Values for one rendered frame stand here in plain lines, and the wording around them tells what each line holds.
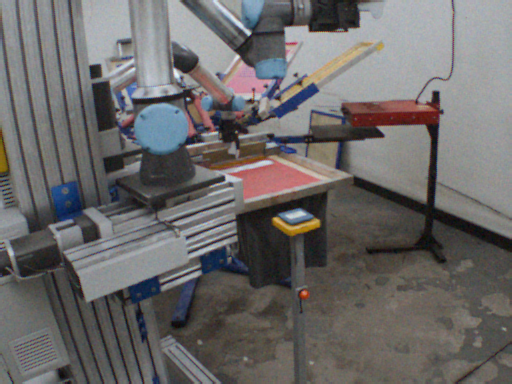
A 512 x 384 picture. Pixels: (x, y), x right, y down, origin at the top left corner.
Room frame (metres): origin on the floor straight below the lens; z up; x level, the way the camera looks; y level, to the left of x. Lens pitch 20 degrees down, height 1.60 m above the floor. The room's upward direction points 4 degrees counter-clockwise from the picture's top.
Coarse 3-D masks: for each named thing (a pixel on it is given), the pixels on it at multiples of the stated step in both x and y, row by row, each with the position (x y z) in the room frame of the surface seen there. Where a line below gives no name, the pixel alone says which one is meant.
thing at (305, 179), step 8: (264, 160) 2.26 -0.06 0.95; (272, 160) 2.24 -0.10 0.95; (256, 168) 2.12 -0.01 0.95; (264, 168) 2.11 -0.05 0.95; (280, 168) 2.09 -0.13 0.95; (288, 168) 2.08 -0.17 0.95; (304, 176) 1.93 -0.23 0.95; (280, 184) 1.84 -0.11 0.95; (288, 184) 1.84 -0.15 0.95; (296, 184) 1.83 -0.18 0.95; (304, 184) 1.83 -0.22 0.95
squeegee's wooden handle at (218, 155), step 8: (248, 144) 2.22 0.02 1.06; (256, 144) 2.23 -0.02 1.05; (264, 144) 2.25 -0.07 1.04; (208, 152) 2.12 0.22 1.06; (216, 152) 2.13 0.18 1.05; (224, 152) 2.15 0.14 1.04; (240, 152) 2.19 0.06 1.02; (248, 152) 2.21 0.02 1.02; (256, 152) 2.23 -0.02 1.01; (216, 160) 2.13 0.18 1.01; (224, 160) 2.15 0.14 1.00
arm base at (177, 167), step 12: (144, 156) 1.07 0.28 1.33; (156, 156) 1.05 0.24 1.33; (168, 156) 1.05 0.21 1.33; (180, 156) 1.06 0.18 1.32; (144, 168) 1.06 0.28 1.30; (156, 168) 1.05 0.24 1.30; (168, 168) 1.04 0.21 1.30; (180, 168) 1.05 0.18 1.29; (192, 168) 1.08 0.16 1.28; (144, 180) 1.05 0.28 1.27; (156, 180) 1.03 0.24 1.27; (168, 180) 1.03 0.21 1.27; (180, 180) 1.04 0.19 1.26
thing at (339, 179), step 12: (288, 156) 2.21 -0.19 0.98; (300, 156) 2.16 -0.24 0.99; (312, 168) 2.01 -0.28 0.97; (324, 168) 1.93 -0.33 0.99; (324, 180) 1.75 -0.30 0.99; (336, 180) 1.75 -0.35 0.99; (348, 180) 1.78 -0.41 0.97; (276, 192) 1.65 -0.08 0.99; (288, 192) 1.64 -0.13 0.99; (300, 192) 1.67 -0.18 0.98; (312, 192) 1.69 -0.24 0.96; (252, 204) 1.57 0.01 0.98; (264, 204) 1.59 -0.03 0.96; (276, 204) 1.62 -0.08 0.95
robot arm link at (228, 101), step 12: (180, 48) 1.79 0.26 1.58; (180, 60) 1.78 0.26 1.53; (192, 60) 1.80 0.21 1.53; (192, 72) 1.83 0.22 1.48; (204, 72) 1.86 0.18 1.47; (204, 84) 1.88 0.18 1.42; (216, 84) 1.91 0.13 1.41; (216, 96) 1.94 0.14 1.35; (228, 96) 1.96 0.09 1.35; (240, 96) 2.00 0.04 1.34; (228, 108) 2.00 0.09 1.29; (240, 108) 1.99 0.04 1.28
